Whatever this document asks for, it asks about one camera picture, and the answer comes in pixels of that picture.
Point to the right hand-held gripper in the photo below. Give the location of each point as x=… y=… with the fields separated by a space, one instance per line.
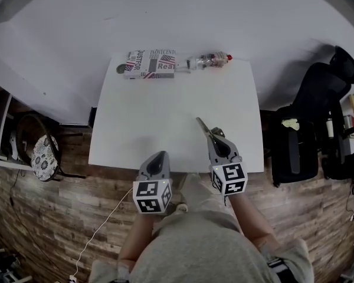
x=230 y=178

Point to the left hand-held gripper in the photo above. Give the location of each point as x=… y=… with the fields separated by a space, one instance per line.
x=152 y=194

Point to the person's left forearm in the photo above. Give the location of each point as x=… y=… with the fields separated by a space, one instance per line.
x=135 y=234

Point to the person's right forearm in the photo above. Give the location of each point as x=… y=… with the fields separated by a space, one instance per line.
x=250 y=220

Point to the person's light shoe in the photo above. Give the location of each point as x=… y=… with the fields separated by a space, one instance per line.
x=182 y=207

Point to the white table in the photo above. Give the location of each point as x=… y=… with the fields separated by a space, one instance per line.
x=165 y=105

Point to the person's beige trouser leg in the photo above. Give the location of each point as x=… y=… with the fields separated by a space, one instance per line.
x=203 y=196

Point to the small white object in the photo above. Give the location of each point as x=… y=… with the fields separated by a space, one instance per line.
x=181 y=67

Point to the clear plastic bottle red cap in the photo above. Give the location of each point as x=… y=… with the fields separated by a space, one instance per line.
x=209 y=60

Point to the person's grey shirt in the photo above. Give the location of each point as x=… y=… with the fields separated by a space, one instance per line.
x=200 y=252

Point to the black round back chair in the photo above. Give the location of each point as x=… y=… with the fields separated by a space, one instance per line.
x=72 y=175

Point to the flag print box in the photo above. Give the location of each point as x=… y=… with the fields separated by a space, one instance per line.
x=150 y=65

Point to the pale yellow cloth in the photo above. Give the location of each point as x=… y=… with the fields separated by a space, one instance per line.
x=290 y=123

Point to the dark round tape roll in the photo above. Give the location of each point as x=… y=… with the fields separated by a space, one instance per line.
x=121 y=68

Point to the floral seat cushion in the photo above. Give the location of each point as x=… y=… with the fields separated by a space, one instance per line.
x=44 y=158

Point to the black office chair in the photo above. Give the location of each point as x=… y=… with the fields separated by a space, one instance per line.
x=321 y=84

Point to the white bottle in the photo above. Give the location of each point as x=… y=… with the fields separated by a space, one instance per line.
x=329 y=127

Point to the white drawer unit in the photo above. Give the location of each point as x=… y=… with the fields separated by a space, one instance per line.
x=351 y=134

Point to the white appliance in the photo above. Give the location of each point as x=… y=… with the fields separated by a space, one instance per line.
x=13 y=140

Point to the white side desk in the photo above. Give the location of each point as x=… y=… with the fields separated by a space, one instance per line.
x=2 y=128

